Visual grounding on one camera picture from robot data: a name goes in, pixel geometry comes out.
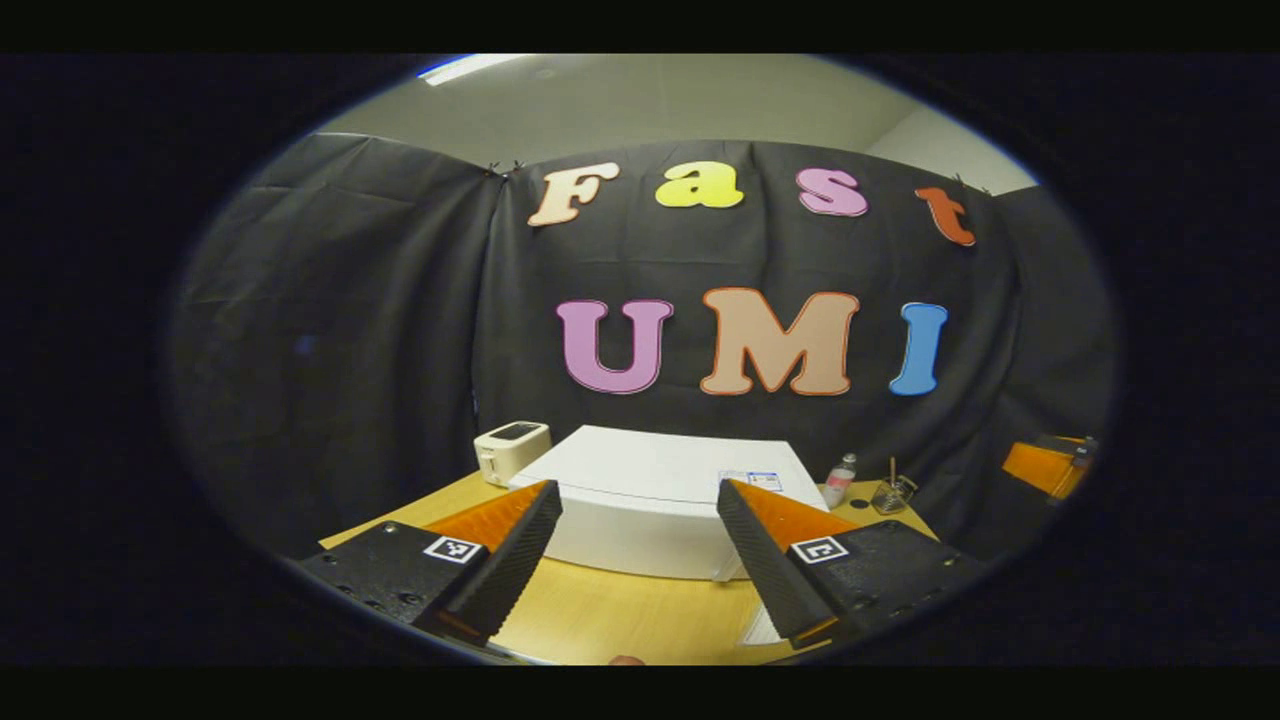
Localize ceiling light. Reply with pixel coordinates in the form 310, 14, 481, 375
418, 54, 526, 87

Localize white plastic tray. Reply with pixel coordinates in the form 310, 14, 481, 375
740, 605, 786, 646

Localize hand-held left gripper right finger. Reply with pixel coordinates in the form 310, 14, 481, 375
716, 479, 991, 649

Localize small clear plastic bottle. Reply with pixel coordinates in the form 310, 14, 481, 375
822, 453, 859, 509

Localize clear glass jar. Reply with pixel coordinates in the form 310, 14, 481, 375
870, 476, 919, 516

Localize white toaster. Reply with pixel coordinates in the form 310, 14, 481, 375
473, 421, 552, 488

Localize black backdrop cloth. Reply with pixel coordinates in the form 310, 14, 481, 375
170, 133, 1116, 561

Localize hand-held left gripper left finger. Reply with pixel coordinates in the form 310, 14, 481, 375
298, 480, 563, 646

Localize white microwave oven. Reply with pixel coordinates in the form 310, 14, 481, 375
508, 425, 829, 582

